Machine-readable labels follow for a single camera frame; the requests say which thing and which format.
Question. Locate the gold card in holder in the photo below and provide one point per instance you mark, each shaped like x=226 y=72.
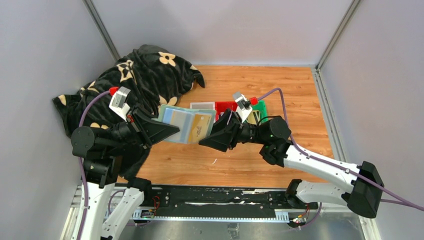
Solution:
x=199 y=127

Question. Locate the teal leather card holder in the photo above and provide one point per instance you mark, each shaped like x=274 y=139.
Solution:
x=182 y=118

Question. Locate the white plastic bin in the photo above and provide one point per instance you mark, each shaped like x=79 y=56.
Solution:
x=203 y=106

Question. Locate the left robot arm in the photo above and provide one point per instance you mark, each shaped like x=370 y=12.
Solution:
x=100 y=152

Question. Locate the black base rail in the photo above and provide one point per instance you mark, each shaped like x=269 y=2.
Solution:
x=218 y=204

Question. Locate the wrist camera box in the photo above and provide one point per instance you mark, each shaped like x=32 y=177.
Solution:
x=244 y=105
x=118 y=103

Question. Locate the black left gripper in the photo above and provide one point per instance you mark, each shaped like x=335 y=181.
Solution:
x=155 y=130

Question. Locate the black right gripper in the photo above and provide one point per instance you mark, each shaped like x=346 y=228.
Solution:
x=220 y=140

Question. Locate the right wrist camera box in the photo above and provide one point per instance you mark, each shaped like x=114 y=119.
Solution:
x=244 y=105

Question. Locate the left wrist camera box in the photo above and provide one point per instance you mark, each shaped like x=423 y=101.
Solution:
x=118 y=103

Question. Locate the gold cards in green bin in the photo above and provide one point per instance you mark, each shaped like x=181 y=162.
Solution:
x=254 y=117

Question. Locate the green plastic bin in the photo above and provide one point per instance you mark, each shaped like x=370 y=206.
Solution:
x=261 y=106

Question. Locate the black floral fleece blanket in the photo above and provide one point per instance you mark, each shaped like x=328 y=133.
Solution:
x=155 y=77

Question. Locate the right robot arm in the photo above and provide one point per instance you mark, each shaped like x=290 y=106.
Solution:
x=355 y=186

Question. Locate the red plastic bin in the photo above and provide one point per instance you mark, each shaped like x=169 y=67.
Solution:
x=221 y=106

